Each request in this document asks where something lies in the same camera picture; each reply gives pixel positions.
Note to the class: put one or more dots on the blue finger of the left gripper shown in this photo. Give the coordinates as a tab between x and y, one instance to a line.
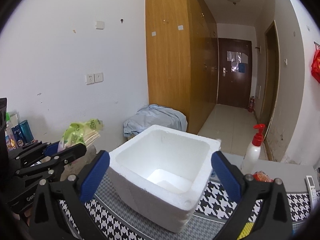
60	159
51	149

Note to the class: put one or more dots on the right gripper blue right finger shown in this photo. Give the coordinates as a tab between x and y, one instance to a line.
229	175

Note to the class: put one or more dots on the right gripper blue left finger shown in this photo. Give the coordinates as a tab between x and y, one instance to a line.
92	174

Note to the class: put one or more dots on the yellow foam fruit net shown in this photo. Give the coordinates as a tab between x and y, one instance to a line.
246	230

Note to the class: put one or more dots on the left human hand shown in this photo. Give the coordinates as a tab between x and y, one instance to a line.
24	217

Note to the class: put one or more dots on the white lotion pump bottle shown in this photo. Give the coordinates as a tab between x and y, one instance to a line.
253	151

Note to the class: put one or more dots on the red snack packet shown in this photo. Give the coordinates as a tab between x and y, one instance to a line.
263	177

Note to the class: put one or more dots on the blue bottles on shelf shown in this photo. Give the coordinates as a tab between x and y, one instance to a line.
17	133

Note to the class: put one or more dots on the white styrofoam box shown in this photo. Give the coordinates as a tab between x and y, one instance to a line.
165	164

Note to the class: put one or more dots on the light blue crumpled sheet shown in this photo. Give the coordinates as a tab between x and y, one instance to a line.
154	115

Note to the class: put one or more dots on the white remote control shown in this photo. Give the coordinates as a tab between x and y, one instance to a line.
312	192

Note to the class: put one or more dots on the red fire extinguisher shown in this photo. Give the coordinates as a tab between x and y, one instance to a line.
251	104

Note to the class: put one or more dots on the dark brown entrance door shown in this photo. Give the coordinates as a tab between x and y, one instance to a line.
235	72

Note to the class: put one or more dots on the wooden wardrobe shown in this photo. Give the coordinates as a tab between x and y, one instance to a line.
182	58

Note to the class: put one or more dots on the wall socket pair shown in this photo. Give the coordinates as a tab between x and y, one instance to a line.
94	78

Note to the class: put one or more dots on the wooden side door frame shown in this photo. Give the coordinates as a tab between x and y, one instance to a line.
272	77

